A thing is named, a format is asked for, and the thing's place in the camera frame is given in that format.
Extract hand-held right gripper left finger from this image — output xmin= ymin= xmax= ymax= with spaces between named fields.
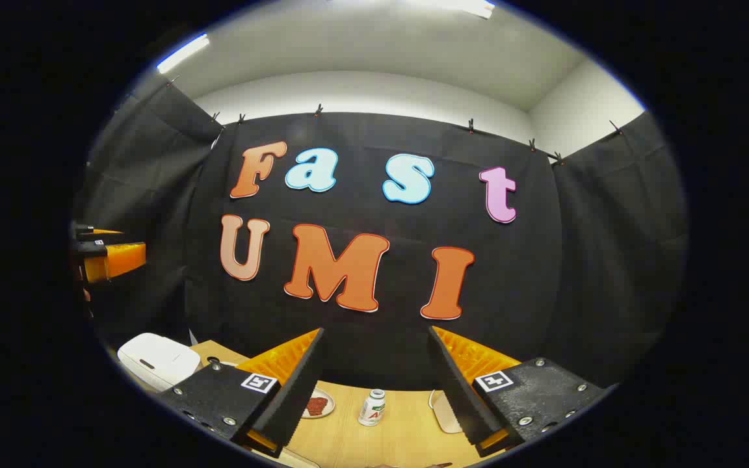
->
xmin=157 ymin=327 xmax=325 ymax=459

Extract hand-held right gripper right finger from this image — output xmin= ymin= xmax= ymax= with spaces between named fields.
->
xmin=428 ymin=325 xmax=616 ymax=458

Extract white rice cooker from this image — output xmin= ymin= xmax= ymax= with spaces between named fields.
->
xmin=118 ymin=333 xmax=201 ymax=393

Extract white toaster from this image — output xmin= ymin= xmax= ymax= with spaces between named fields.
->
xmin=435 ymin=391 xmax=464 ymax=434

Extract white round plate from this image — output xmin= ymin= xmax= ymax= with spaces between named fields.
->
xmin=302 ymin=388 xmax=335 ymax=419

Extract white bottle green label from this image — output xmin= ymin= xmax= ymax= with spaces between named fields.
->
xmin=358 ymin=389 xmax=386 ymax=426

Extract black backdrop cloth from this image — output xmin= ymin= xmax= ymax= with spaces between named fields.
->
xmin=72 ymin=78 xmax=690 ymax=391

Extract ceiling light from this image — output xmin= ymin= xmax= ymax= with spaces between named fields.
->
xmin=414 ymin=0 xmax=496 ymax=19
xmin=156 ymin=34 xmax=210 ymax=74

